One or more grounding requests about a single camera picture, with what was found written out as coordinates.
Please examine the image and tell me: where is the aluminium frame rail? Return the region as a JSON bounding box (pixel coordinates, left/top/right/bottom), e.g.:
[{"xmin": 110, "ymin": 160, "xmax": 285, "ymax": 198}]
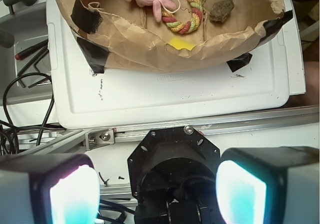
[{"xmin": 18, "ymin": 105, "xmax": 320, "ymax": 157}]

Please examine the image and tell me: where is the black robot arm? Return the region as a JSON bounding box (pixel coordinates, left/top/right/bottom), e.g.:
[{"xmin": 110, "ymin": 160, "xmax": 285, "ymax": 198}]
[{"xmin": 0, "ymin": 127, "xmax": 320, "ymax": 223}]

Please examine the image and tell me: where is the green and yellow sponge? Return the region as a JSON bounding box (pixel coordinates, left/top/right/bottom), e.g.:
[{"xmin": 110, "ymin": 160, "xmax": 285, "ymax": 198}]
[{"xmin": 167, "ymin": 37, "xmax": 195, "ymax": 51}]

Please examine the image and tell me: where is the black hex key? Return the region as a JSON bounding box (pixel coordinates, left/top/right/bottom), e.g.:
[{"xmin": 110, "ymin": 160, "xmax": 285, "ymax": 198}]
[{"xmin": 17, "ymin": 47, "xmax": 49, "ymax": 77}]

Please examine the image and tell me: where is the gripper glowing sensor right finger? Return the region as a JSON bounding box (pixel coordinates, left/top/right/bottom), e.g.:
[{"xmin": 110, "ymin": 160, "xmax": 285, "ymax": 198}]
[{"xmin": 216, "ymin": 146, "xmax": 320, "ymax": 223}]

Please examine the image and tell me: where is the multicolour twisted rope toy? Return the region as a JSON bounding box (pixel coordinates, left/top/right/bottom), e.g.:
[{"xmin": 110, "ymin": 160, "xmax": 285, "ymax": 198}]
[{"xmin": 161, "ymin": 0, "xmax": 204, "ymax": 35}]

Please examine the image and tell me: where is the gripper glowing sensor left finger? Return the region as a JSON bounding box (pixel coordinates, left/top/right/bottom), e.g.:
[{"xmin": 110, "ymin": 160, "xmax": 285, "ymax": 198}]
[{"xmin": 0, "ymin": 153, "xmax": 100, "ymax": 223}]

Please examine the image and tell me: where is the brown paper bag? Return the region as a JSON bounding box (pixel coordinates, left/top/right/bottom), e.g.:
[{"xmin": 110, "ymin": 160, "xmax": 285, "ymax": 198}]
[{"xmin": 56, "ymin": 0, "xmax": 293, "ymax": 72}]

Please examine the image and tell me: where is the grey rock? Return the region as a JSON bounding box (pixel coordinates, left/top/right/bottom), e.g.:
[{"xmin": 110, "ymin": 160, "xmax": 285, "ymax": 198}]
[{"xmin": 209, "ymin": 0, "xmax": 235, "ymax": 23}]

